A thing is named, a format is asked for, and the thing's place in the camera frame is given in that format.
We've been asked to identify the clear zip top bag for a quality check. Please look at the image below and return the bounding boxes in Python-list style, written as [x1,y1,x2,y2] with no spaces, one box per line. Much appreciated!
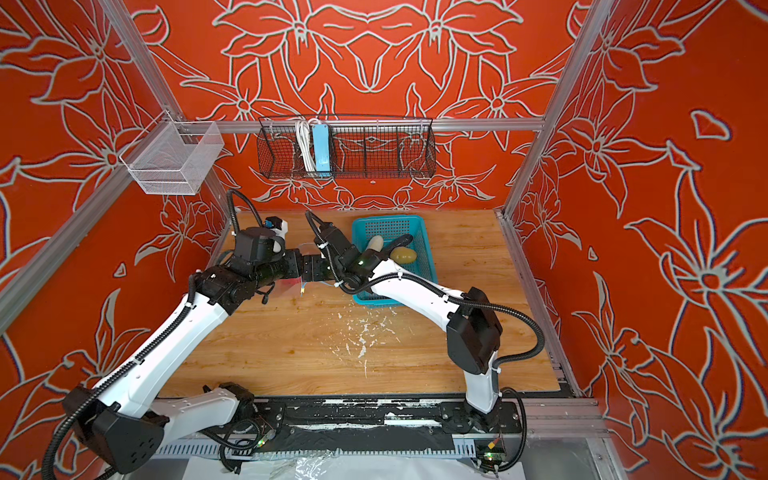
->
[262,242,330,304]

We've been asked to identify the yellow potato toy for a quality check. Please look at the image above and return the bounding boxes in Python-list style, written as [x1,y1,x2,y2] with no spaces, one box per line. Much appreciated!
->
[390,246,418,265]

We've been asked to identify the dark eggplant toy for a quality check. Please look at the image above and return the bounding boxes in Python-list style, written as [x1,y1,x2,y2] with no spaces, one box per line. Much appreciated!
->
[382,234,413,254]

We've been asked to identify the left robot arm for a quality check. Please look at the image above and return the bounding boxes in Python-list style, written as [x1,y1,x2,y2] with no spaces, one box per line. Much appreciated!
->
[41,208,301,479]

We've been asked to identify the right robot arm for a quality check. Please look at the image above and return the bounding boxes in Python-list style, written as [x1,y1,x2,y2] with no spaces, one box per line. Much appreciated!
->
[305,210,545,475]

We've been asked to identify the teal plastic basket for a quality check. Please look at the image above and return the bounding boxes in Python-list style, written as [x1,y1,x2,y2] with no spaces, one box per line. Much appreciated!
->
[351,214,438,283]

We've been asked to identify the white radish toy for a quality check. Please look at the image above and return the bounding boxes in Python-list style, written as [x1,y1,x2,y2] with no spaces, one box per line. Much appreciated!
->
[366,235,384,252]

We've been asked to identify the light blue box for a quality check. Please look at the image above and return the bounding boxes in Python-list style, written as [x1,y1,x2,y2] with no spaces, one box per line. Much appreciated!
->
[312,123,331,177]

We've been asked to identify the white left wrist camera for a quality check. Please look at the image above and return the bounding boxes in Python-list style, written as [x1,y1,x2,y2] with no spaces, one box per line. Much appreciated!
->
[264,216,288,237]

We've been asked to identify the black wire wall basket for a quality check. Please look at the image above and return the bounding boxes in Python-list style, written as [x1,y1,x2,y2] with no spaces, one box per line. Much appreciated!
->
[257,114,437,180]

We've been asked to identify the white cable bundle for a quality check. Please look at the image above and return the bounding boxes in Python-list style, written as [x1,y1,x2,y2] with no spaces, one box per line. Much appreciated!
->
[295,119,316,174]

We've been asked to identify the clear plastic wall bin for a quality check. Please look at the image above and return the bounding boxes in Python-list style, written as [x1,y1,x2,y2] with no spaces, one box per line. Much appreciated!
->
[118,111,224,198]

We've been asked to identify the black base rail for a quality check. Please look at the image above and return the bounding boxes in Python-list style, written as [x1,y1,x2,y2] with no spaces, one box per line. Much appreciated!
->
[209,394,523,457]

